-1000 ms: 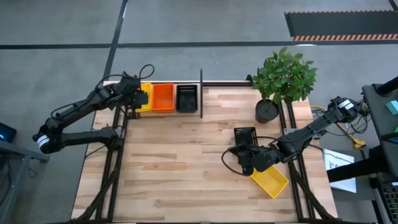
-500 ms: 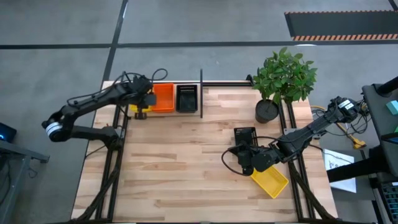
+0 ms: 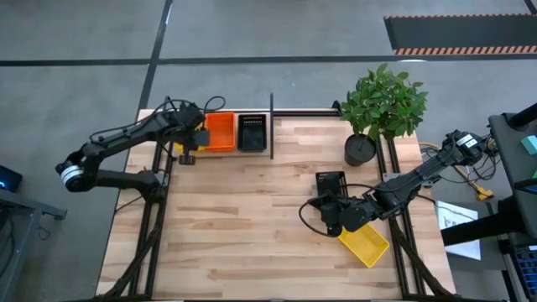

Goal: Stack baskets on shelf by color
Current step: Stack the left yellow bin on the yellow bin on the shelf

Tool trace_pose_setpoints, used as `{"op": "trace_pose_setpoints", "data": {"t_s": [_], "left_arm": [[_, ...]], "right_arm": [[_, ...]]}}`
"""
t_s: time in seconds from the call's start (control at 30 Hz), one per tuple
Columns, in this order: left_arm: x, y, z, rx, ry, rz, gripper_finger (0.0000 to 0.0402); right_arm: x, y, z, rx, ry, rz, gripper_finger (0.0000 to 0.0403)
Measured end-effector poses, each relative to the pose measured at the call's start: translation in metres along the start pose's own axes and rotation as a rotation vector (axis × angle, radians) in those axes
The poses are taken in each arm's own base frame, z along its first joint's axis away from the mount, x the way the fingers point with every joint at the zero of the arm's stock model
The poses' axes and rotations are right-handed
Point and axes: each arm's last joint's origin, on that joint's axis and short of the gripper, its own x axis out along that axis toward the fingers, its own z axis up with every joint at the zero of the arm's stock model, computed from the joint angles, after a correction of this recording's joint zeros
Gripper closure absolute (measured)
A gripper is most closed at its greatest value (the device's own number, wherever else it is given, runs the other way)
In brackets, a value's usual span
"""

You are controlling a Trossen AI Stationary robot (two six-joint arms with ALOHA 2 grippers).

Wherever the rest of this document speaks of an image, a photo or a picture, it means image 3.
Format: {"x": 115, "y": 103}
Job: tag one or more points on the black vertical frame post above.
{"x": 272, "y": 126}

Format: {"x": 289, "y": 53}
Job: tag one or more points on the green leafy potted tree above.
{"x": 382, "y": 105}

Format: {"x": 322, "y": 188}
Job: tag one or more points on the yellow plastic slotted basket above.
{"x": 178, "y": 147}
{"x": 369, "y": 247}

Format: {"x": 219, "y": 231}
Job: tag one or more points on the orange plastic slotted basket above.
{"x": 220, "y": 132}

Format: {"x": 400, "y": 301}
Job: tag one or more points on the white paper sheet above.
{"x": 457, "y": 226}

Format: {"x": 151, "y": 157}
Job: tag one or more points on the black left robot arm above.
{"x": 126, "y": 132}

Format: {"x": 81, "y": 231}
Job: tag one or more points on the black hazard-striped floor mat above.
{"x": 461, "y": 31}

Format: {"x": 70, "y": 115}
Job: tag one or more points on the black plastic slotted basket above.
{"x": 331, "y": 180}
{"x": 251, "y": 134}

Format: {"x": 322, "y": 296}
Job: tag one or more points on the black table frame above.
{"x": 390, "y": 155}
{"x": 169, "y": 168}

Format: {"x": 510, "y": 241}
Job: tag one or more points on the black side desk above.
{"x": 516, "y": 176}

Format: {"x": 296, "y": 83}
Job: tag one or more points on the grey metal desk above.
{"x": 25, "y": 205}

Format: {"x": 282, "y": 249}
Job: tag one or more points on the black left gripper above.
{"x": 189, "y": 126}

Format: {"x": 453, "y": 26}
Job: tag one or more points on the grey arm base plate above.
{"x": 388, "y": 176}

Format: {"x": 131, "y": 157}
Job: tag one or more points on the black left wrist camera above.
{"x": 202, "y": 138}

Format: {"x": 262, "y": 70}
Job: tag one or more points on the black left table frame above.
{"x": 169, "y": 168}

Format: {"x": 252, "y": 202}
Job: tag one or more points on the dark tablet with blue light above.
{"x": 8, "y": 178}

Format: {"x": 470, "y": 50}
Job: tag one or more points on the black rear frame rail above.
{"x": 306, "y": 113}

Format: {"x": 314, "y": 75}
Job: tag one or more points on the blue plastic crate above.
{"x": 528, "y": 272}

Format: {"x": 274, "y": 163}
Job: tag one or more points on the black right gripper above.
{"x": 331, "y": 209}

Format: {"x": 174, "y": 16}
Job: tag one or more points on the teal box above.
{"x": 530, "y": 144}

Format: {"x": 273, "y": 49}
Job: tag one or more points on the black plant pot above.
{"x": 360, "y": 150}

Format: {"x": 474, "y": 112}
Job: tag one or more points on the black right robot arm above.
{"x": 411, "y": 180}

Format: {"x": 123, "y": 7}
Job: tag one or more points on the black right table frame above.
{"x": 390, "y": 155}

